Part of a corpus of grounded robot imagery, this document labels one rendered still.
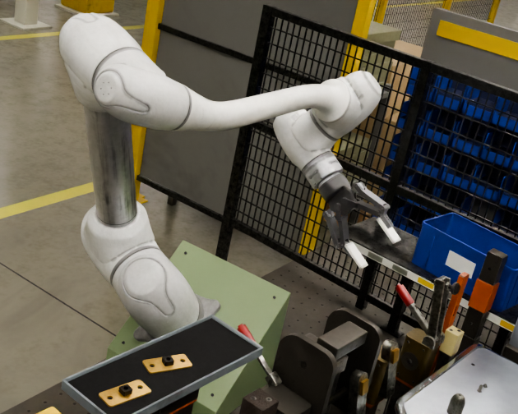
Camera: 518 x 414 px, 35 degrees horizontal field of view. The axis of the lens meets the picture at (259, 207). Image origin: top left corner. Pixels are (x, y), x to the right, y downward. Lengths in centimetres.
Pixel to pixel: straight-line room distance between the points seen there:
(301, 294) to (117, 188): 100
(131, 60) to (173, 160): 297
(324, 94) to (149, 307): 65
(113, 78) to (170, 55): 292
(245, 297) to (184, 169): 242
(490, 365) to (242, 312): 63
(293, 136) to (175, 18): 250
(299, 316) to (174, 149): 212
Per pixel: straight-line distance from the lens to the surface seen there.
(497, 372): 207
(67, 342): 355
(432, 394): 190
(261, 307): 215
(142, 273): 197
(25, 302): 379
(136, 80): 157
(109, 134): 182
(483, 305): 222
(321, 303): 272
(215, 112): 174
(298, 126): 200
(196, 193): 451
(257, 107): 180
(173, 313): 200
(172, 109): 162
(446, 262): 232
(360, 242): 242
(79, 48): 169
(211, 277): 222
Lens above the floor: 203
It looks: 24 degrees down
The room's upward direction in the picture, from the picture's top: 12 degrees clockwise
